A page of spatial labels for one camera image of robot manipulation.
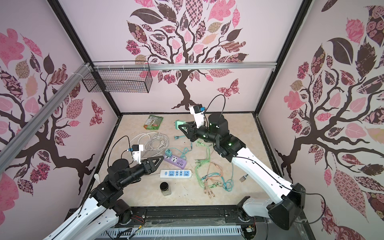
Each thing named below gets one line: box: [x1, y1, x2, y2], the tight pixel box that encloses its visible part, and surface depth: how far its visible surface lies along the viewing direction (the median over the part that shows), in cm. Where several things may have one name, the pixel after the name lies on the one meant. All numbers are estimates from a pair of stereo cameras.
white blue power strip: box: [159, 169, 194, 179], surface depth 87 cm
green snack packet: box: [143, 115, 164, 130], surface depth 116 cm
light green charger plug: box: [174, 119, 186, 130], surface depth 65 cm
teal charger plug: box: [165, 148, 173, 158], surface depth 91 cm
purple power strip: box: [163, 154, 187, 169], surface depth 92 cm
